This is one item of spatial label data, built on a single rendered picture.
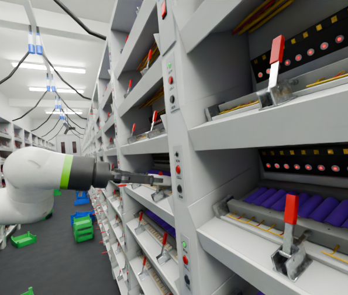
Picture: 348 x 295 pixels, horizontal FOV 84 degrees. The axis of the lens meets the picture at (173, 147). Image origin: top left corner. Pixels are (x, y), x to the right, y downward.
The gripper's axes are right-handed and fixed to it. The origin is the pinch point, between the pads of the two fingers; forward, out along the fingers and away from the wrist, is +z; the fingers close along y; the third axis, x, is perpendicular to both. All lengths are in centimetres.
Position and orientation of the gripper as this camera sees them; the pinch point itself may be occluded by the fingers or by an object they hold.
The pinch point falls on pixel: (159, 179)
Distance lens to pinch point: 64.0
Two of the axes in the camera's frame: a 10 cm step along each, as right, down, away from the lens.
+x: 1.2, -9.9, 1.1
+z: 8.9, 1.5, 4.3
